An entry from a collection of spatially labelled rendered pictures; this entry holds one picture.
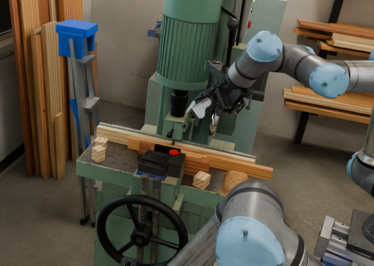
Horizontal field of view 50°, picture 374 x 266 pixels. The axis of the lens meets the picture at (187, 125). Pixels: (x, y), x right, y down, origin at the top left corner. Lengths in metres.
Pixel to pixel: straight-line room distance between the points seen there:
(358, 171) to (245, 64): 0.66
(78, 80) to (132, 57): 1.79
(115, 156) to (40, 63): 1.25
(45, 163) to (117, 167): 1.49
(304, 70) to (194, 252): 0.49
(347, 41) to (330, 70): 2.24
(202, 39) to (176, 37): 0.08
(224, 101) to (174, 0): 0.34
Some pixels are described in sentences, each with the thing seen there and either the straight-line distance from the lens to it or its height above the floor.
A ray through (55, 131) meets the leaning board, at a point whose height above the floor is 0.37.
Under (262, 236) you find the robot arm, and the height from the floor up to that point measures 1.24.
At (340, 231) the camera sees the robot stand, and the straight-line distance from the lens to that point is 1.61.
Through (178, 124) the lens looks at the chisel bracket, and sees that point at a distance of 1.37.
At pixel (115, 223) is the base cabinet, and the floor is 0.67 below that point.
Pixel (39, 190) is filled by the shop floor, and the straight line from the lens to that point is 2.84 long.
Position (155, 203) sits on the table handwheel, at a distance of 1.18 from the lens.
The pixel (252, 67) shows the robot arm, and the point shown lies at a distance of 1.02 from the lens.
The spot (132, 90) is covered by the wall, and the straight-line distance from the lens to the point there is 3.96.
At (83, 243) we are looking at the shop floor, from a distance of 2.44.
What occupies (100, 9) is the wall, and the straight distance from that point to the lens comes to 3.86.
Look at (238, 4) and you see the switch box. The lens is 1.56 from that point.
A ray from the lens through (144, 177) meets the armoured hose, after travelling 1.24.
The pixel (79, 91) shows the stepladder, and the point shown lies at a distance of 2.13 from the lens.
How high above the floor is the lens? 1.67
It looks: 26 degrees down
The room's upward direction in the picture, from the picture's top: 9 degrees clockwise
